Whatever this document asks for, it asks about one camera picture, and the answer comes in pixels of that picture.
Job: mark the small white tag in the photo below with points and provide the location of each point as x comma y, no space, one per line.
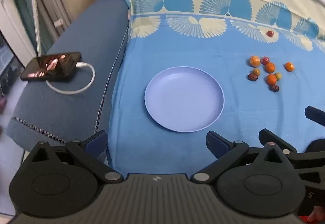
58,22

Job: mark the light purple plate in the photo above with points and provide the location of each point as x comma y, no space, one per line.
184,99

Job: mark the small green jujube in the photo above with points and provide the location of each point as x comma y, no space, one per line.
256,71
278,76

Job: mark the small orange tangerine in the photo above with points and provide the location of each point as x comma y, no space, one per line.
255,61
289,66
271,79
270,67

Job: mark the white striped pole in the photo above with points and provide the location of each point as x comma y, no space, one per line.
35,18

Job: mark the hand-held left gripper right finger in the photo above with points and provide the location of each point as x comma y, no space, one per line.
217,144

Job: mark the white door frame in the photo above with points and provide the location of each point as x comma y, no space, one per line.
10,10

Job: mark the dark red jujube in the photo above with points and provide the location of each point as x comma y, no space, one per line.
253,77
274,88

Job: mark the black smartphone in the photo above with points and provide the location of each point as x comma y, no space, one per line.
50,66

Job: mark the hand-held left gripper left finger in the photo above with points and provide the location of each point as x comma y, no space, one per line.
96,143

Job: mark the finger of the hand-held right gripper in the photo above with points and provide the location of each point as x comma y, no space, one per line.
316,114
275,140

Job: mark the red candy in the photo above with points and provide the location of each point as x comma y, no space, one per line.
265,60
270,33

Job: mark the blue denim sofa armrest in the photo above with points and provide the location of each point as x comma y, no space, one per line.
81,31

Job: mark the blue fan-print blanket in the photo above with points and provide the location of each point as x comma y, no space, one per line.
203,48

